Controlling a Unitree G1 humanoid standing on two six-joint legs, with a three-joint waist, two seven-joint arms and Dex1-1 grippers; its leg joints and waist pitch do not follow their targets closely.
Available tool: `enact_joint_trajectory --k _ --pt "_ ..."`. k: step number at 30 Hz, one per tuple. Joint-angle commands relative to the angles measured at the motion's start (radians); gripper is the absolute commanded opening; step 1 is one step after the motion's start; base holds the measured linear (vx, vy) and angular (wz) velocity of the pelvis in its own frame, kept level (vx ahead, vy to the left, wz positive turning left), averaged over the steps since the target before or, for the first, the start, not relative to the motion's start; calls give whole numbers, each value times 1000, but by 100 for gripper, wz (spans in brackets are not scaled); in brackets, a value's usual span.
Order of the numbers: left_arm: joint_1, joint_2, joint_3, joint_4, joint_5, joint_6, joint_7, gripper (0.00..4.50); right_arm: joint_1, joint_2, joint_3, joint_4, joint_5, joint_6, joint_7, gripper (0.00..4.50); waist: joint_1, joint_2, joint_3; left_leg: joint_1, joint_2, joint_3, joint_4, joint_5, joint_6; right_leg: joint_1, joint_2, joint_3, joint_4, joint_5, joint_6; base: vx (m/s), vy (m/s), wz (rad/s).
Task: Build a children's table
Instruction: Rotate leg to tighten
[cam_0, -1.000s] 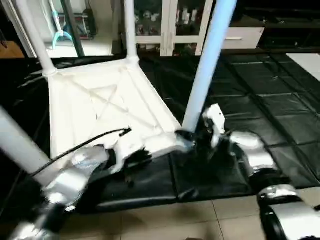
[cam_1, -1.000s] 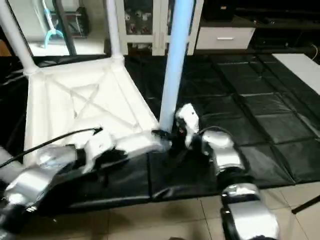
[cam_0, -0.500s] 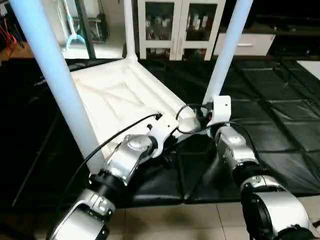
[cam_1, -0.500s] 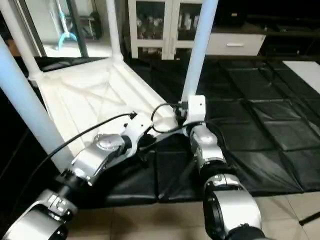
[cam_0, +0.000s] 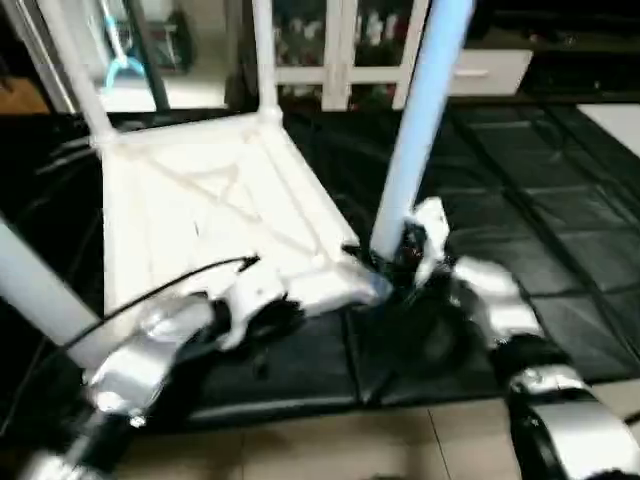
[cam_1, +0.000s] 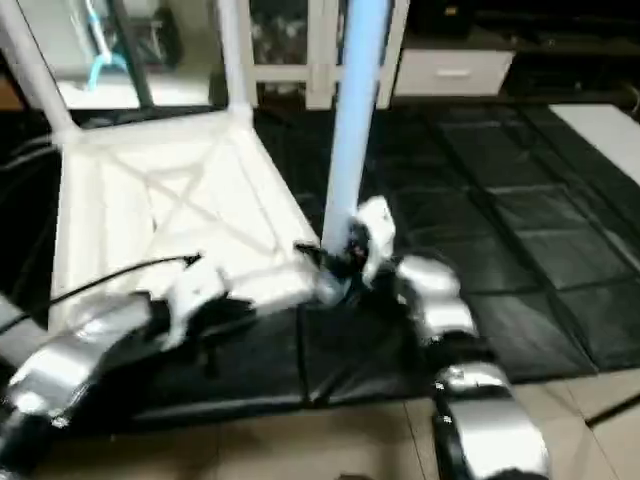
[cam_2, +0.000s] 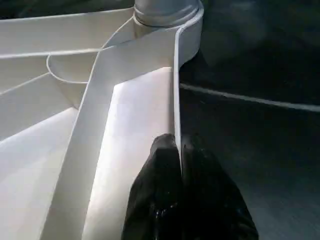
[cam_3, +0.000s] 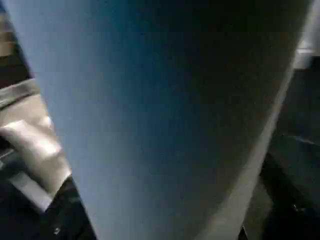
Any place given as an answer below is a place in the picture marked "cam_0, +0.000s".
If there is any black work mat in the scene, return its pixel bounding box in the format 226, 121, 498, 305
0, 100, 640, 431

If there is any white glass door cabinet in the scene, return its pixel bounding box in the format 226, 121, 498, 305
268, 0, 433, 111

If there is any white flat board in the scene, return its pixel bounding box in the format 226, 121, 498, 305
575, 102, 640, 161

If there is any white drawer unit with handle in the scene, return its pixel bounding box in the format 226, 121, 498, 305
408, 48, 536, 99

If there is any white plastic table leg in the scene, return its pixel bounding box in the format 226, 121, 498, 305
0, 218, 106, 371
35, 0, 119, 146
250, 0, 285, 121
368, 0, 476, 263

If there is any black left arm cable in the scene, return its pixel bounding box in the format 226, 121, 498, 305
0, 255, 263, 441

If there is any white plastic table top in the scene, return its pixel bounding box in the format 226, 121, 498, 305
95, 108, 393, 346

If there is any black low shelf unit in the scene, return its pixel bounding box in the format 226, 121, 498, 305
420, 0, 640, 101

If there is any black slanted pole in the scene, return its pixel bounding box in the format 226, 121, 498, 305
125, 0, 173, 111

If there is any teal and white mop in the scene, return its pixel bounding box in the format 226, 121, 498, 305
100, 0, 151, 91

